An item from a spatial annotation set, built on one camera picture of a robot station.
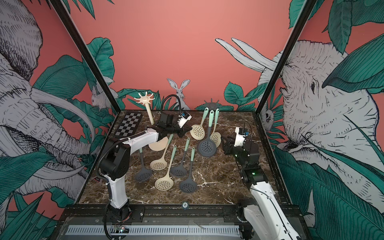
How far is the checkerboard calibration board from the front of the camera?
3.41ft

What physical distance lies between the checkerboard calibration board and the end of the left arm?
383 mm

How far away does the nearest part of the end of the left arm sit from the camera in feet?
2.41
